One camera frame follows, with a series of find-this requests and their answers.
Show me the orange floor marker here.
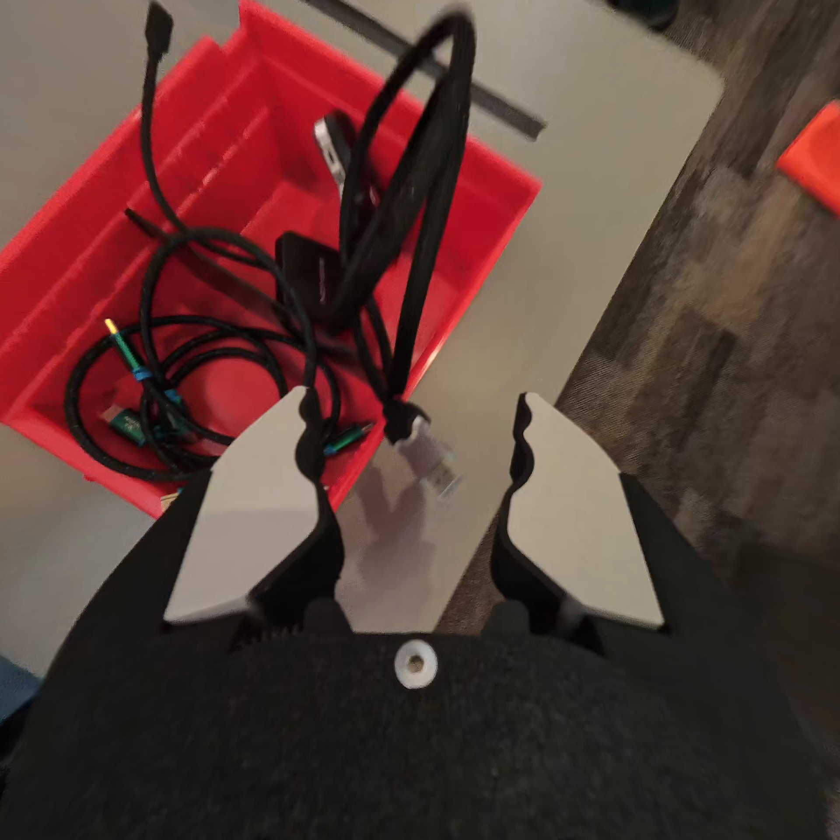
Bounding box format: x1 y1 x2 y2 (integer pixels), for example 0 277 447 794
775 101 840 220

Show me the thick black cable silver plug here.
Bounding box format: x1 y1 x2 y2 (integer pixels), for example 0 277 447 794
319 7 476 502

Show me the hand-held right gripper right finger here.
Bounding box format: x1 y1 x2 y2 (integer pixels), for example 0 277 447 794
490 392 666 644

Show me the red plastic bin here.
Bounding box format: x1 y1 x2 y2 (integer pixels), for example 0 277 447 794
0 0 543 521

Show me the smooth black hub cable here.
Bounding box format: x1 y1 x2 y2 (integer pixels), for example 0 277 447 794
125 0 329 395

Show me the black usb hub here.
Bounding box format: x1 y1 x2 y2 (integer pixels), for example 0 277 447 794
273 231 353 319

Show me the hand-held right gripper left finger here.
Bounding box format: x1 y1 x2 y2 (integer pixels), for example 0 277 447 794
162 388 345 637

